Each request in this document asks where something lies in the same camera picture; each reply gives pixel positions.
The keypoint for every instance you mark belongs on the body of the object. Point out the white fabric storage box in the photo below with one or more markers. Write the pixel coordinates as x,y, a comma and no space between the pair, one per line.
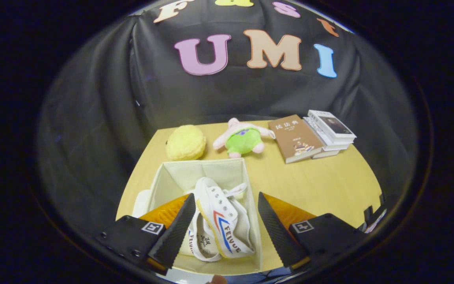
195,171

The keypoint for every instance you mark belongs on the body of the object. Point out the white canvas shoe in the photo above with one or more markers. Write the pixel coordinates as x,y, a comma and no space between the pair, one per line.
203,246
221,213

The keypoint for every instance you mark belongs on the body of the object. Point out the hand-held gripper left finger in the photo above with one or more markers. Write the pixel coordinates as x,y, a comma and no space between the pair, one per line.
132,236

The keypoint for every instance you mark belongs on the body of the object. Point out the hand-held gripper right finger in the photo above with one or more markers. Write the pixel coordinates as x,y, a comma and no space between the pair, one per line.
325,234

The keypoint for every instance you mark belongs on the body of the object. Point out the dark metal bracket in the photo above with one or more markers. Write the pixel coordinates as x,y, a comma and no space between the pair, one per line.
369,216

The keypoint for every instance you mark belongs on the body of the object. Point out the brown cover book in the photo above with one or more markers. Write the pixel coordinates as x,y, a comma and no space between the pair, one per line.
294,136

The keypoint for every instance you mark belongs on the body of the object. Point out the green pink plush toy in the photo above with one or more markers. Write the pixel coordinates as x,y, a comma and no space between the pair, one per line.
244,140

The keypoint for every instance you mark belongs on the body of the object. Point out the black backdrop cloth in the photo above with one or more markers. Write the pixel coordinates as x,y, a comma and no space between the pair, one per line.
152,98

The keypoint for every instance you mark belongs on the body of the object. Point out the yellow plush toy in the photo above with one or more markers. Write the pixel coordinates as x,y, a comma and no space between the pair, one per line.
185,142

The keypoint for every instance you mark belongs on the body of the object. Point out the white book dark cover picture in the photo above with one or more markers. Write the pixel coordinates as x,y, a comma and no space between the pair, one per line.
333,125

